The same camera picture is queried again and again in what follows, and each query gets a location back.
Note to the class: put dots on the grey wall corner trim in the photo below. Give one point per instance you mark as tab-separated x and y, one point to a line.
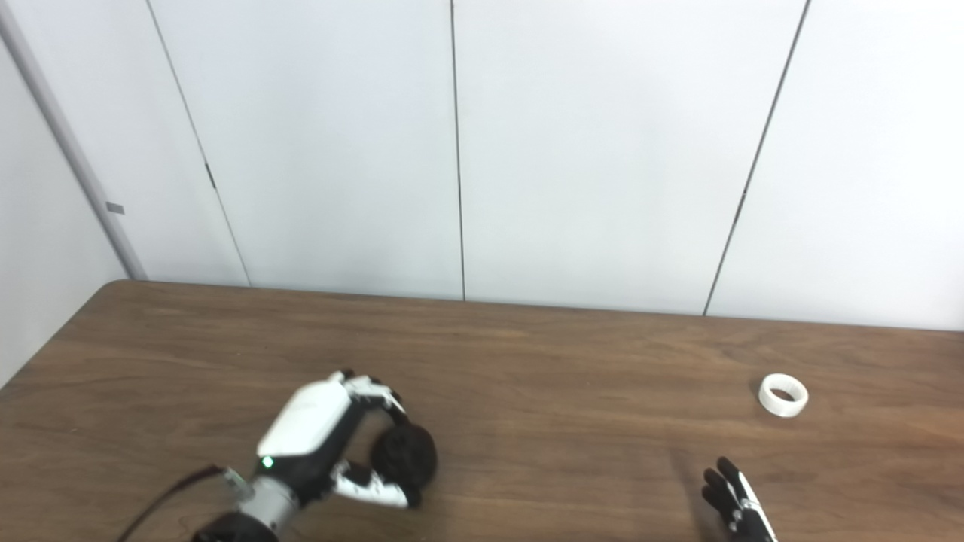
71	150

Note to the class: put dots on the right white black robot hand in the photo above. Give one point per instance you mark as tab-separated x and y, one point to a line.
734	500

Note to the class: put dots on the round black plastic part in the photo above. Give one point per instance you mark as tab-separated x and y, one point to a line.
407	455

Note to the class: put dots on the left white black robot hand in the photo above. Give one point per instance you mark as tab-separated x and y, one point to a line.
309	421

